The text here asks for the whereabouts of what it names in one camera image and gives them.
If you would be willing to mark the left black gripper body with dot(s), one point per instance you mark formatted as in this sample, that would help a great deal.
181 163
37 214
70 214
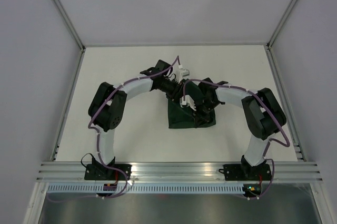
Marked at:
171 88

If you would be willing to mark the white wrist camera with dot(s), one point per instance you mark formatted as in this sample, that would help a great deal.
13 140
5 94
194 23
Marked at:
181 73
187 103

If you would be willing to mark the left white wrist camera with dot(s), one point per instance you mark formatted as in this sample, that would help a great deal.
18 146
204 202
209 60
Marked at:
181 73

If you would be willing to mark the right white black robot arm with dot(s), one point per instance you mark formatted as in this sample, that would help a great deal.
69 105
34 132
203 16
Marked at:
263 114

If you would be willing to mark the left aluminium frame post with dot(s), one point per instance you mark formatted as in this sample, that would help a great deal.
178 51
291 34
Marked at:
68 23

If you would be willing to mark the white slotted cable duct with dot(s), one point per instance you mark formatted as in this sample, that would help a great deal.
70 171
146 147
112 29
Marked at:
148 188

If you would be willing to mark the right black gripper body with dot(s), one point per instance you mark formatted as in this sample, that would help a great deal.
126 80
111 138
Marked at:
205 107

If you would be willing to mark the aluminium frame post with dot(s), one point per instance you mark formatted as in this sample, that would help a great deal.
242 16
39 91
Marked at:
285 16
68 23

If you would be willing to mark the right aluminium frame post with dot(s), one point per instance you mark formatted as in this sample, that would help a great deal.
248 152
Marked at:
285 16

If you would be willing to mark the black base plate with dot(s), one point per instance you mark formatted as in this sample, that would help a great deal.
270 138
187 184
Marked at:
237 172
97 172

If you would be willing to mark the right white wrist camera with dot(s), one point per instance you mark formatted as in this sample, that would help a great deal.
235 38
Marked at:
187 103

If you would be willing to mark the aluminium mounting rail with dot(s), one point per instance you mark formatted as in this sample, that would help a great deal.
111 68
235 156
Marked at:
180 172

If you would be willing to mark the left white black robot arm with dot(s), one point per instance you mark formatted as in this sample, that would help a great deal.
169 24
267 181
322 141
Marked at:
106 112

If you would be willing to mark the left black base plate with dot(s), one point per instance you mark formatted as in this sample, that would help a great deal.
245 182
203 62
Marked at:
97 172

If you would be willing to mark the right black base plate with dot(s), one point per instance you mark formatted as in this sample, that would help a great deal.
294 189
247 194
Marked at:
237 172

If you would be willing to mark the dark green cloth napkin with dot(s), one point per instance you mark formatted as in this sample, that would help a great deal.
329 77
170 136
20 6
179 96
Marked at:
185 117

